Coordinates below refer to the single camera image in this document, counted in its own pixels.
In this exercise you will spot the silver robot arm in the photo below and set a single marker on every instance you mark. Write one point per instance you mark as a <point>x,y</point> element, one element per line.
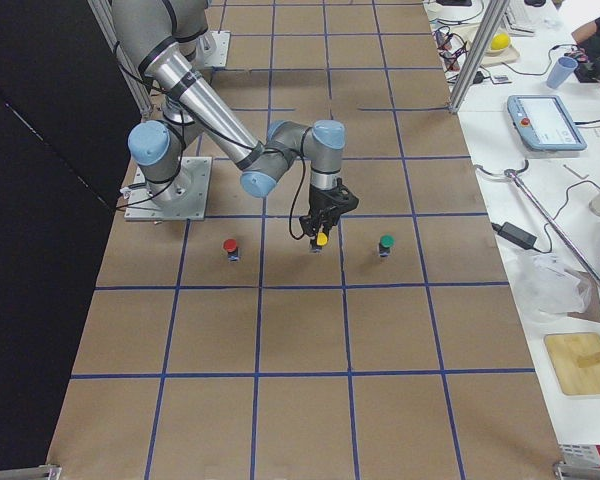
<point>169,185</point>
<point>160,38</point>

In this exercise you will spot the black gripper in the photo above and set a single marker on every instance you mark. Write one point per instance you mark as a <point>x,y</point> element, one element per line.
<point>320,201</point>

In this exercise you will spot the aluminium post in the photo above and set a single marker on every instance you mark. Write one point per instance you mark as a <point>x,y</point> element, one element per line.
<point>490,22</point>

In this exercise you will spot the clear plastic bag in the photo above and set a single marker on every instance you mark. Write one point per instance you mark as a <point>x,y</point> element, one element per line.
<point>544,284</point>

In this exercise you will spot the wooden cutting board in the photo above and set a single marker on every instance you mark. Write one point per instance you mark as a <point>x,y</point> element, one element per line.
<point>575,358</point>

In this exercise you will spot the yellow lemon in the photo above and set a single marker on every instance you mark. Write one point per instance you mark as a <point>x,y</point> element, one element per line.
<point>499,43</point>

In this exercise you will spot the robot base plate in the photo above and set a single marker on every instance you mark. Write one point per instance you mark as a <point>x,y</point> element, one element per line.
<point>185,198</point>

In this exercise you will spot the beige tray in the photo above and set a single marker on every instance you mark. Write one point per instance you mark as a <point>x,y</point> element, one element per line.
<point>495,57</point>

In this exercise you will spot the metal walking cane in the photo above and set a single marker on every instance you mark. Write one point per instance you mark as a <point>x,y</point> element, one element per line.
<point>513,176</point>

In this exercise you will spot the red push button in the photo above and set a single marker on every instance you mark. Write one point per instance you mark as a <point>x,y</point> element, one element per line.
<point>231,247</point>

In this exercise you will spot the yellow push button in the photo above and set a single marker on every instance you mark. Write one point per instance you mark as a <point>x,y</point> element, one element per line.
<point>319,242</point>

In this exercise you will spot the black power adapter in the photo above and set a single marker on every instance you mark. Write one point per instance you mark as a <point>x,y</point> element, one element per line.
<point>517,236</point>

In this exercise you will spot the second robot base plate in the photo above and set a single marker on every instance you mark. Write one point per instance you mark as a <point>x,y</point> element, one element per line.
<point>211,49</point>

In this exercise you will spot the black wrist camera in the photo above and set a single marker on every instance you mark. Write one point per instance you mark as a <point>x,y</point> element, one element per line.
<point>346,200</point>

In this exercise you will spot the blue teach pendant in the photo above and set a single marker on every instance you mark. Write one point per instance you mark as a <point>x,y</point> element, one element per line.
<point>544,124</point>

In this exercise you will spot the light blue cup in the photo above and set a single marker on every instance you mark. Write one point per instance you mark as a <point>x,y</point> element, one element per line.
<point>561,70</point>

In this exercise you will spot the green push button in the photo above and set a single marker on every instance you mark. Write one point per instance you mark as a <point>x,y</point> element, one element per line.
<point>385,244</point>

